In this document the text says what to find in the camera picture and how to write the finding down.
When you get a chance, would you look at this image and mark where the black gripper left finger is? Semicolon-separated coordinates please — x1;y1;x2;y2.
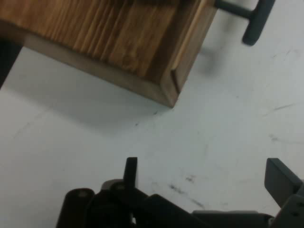
56;157;205;228

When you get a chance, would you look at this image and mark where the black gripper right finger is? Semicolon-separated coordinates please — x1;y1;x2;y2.
264;158;304;228

